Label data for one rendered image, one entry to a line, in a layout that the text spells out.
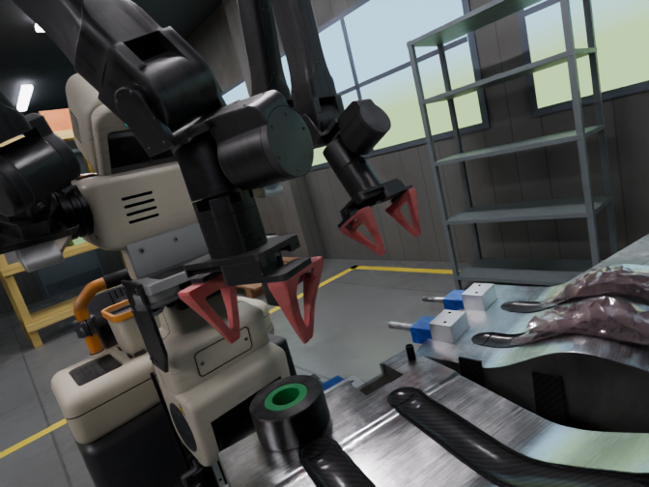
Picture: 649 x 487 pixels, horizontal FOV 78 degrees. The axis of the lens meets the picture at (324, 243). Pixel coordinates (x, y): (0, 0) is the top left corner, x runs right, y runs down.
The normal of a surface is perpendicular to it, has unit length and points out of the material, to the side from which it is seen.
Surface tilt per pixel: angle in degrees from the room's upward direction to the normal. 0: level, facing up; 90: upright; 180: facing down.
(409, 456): 4
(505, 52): 90
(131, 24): 66
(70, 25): 96
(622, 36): 90
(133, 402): 90
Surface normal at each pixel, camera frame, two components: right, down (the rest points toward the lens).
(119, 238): 0.68, 0.12
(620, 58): -0.72, 0.32
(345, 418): -0.26, -0.95
